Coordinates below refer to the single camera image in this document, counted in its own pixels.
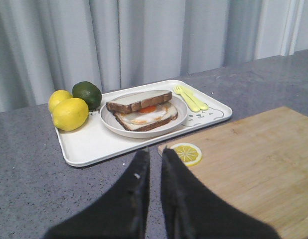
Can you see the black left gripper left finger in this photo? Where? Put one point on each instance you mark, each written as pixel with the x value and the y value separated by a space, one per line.
pixel 121 213

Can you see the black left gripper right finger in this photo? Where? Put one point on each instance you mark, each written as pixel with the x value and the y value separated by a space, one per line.
pixel 192 211

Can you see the white round plate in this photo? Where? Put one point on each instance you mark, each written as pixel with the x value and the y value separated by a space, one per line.
pixel 112 124

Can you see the white rectangular tray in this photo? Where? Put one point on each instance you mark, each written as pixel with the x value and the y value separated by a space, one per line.
pixel 102 137

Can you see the lemon slice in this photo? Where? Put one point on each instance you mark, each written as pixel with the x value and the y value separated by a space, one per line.
pixel 188 153

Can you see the wooden cutting board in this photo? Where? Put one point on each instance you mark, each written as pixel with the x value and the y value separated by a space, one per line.
pixel 259 165

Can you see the fried egg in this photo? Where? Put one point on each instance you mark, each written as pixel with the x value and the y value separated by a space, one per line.
pixel 144 116

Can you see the yellow lemon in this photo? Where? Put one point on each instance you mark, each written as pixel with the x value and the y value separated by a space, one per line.
pixel 70 114
pixel 57 97

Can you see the yellow-green plastic fork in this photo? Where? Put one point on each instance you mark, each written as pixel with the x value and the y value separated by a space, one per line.
pixel 190 103

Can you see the green lime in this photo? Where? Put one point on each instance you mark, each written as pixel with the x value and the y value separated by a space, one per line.
pixel 89 93

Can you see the grey curtain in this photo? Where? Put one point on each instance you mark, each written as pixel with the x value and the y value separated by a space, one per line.
pixel 46 45

